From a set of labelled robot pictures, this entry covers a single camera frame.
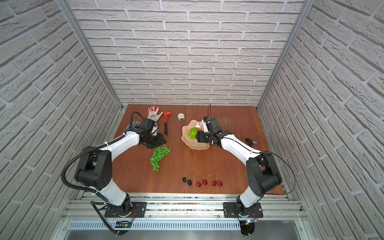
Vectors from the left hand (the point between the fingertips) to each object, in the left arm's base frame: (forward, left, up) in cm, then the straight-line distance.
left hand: (164, 140), depth 92 cm
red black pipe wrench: (+28, +2, -6) cm, 28 cm away
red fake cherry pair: (-24, -24, -7) cm, 35 cm away
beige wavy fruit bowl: (+1, -18, -6) cm, 19 cm away
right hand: (0, -22, +5) cm, 23 cm away
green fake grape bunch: (-8, +3, -2) cm, 9 cm away
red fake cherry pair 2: (-26, -32, -5) cm, 41 cm away
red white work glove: (+29, +13, -5) cm, 32 cm away
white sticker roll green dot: (+23, -10, -4) cm, 26 cm away
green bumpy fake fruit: (+6, -18, 0) cm, 19 cm away
